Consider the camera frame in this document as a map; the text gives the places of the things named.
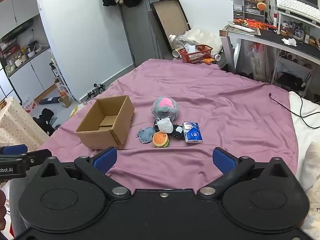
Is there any yellow white bag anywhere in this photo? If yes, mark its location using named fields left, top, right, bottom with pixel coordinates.
left=69, top=104, right=84, bottom=118

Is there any white keyboard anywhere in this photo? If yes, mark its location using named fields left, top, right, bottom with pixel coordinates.
left=275, top=0, right=320, bottom=25

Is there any grey door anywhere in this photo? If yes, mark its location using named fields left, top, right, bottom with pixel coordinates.
left=120, top=0, right=172, bottom=67

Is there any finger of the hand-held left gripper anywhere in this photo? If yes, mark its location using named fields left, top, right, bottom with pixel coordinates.
left=0, top=144, right=28, bottom=161

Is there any pink bedsheet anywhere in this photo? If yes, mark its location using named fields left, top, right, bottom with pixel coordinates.
left=37, top=59, right=298, bottom=198

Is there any clear plastic bottle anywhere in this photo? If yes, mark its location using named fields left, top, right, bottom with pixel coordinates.
left=168, top=34, right=192, bottom=47

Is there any grey drawer organizer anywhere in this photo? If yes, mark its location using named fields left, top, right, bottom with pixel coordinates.
left=232, top=0, right=267, bottom=23

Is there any grey pink plush toy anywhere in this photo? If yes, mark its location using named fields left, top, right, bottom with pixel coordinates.
left=151, top=96, right=180, bottom=121

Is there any hamburger plush toy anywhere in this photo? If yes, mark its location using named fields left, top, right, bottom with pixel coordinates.
left=152, top=131, right=170, bottom=148

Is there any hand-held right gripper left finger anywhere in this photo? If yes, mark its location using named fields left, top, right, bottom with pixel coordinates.
left=37, top=147, right=131, bottom=198

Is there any black cable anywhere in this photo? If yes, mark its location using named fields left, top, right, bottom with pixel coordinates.
left=269, top=90, right=320, bottom=130

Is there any beige dotted cloth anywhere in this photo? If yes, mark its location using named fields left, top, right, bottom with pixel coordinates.
left=0, top=96, right=50, bottom=153

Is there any black polka dot garment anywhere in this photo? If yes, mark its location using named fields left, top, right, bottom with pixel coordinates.
left=34, top=108, right=60, bottom=137

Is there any brown cardboard box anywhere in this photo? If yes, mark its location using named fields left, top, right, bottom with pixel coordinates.
left=76, top=95, right=135, bottom=150

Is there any crumpled white tissue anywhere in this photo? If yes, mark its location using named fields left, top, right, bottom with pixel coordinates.
left=281, top=37, right=298, bottom=47

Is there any white storage rack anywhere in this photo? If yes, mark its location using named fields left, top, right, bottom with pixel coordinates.
left=49, top=57, right=76, bottom=103

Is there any white crumpled plastic bag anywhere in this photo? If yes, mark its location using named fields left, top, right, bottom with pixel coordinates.
left=184, top=26, right=223, bottom=53

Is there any white quilt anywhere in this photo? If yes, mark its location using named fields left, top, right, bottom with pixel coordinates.
left=289, top=91, right=320, bottom=240

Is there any printed plastic bag under desk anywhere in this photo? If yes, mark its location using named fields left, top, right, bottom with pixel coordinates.
left=232, top=41, right=271, bottom=81

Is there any water bottle pack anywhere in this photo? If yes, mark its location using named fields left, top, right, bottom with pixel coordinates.
left=22, top=98, right=38, bottom=113

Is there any red plastic basket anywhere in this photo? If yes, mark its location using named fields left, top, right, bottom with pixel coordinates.
left=178, top=44, right=213, bottom=64

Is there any black cloth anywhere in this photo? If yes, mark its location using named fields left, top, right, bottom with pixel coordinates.
left=170, top=124, right=185, bottom=139

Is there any white cloth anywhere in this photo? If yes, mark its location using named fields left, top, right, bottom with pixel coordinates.
left=156, top=119, right=173, bottom=133

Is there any small open cardboard box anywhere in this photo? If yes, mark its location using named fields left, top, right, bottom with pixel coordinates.
left=58, top=96, right=72, bottom=109

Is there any blue tissue pack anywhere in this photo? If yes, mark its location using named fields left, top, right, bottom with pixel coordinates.
left=182, top=122, right=203, bottom=144

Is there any kitchen shelf cabinet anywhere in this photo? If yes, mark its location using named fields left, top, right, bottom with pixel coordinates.
left=0, top=17, right=51, bottom=101

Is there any framed brown board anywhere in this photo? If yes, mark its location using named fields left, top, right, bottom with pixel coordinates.
left=150, top=0, right=191, bottom=52

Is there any frayed denim cloth patch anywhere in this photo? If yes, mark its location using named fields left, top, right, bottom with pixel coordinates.
left=137, top=127, right=156, bottom=144

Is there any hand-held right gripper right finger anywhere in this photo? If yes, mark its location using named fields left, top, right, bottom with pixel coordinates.
left=197, top=147, right=298, bottom=200

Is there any dark flat bag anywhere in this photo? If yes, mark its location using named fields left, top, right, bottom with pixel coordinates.
left=40, top=96, right=62, bottom=106

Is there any grey desk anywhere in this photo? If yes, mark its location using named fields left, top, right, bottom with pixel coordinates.
left=219, top=24, right=320, bottom=81

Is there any tall printed cardboard box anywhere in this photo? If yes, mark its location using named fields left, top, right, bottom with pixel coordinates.
left=54, top=79, right=67, bottom=97

